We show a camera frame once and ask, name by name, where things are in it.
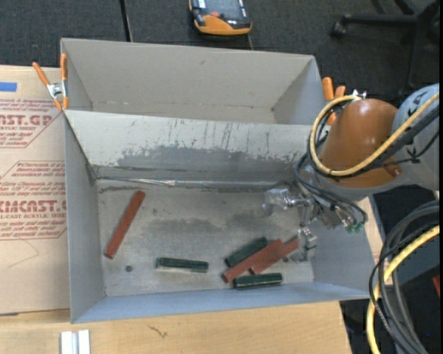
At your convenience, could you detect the red-brown flat block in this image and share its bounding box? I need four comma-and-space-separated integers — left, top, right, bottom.
248, 236, 301, 277
103, 190, 147, 260
221, 238, 285, 284

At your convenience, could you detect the grey metal bin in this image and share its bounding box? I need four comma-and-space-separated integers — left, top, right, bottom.
60, 38, 376, 325

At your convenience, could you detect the dark green flat block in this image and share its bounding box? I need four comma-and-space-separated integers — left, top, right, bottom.
224, 235, 270, 268
232, 271, 284, 290
155, 257, 210, 274

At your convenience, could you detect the brown cardboard board red print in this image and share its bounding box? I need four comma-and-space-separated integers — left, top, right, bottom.
0, 63, 72, 317

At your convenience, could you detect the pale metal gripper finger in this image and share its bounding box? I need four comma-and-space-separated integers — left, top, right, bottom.
262, 187, 291, 215
290, 228, 318, 263

